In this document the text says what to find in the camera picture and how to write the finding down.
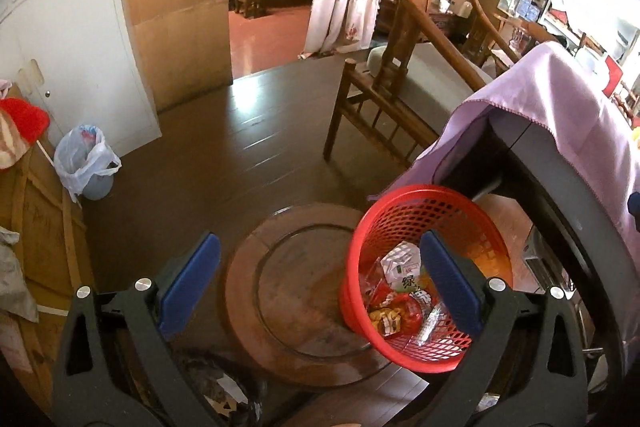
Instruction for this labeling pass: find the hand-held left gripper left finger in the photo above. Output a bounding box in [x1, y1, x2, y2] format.
[50, 232, 222, 427]

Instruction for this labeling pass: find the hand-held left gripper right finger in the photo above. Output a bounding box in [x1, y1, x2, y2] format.
[419, 229, 588, 427]

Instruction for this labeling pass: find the green tissue packet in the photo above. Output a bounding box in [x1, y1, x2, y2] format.
[392, 272, 436, 308]

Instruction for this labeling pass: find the red snack packet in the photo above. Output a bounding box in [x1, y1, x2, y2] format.
[367, 284, 426, 323]

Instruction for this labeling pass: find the clear printed plastic wrapper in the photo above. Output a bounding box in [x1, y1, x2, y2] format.
[369, 302, 451, 348]

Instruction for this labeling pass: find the red mesh basket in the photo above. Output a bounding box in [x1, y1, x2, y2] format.
[340, 184, 514, 374]

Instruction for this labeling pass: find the round wooden stool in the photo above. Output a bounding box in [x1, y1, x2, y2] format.
[222, 203, 416, 388]

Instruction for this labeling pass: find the grey waste bin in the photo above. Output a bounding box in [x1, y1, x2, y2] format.
[80, 171, 114, 200]

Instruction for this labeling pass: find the red box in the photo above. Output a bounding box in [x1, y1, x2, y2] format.
[602, 54, 624, 96]

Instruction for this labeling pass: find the purple tablecloth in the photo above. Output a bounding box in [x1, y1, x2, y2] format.
[370, 41, 640, 278]

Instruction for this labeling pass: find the bin with white bag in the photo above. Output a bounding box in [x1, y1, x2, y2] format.
[52, 124, 122, 202]

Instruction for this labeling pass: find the grey cloth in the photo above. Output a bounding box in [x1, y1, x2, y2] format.
[0, 227, 39, 323]

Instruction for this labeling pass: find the wooden dining chair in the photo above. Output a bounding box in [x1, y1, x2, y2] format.
[492, 12, 561, 60]

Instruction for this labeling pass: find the grey seat cushion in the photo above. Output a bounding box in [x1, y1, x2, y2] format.
[367, 42, 496, 132]

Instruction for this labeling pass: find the pile of colourful cloths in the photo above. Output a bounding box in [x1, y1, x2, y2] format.
[0, 79, 51, 170]

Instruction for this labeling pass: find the wooden armchair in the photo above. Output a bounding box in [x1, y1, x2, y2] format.
[322, 0, 526, 172]

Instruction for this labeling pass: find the white cabinet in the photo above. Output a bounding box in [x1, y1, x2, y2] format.
[0, 0, 163, 158]

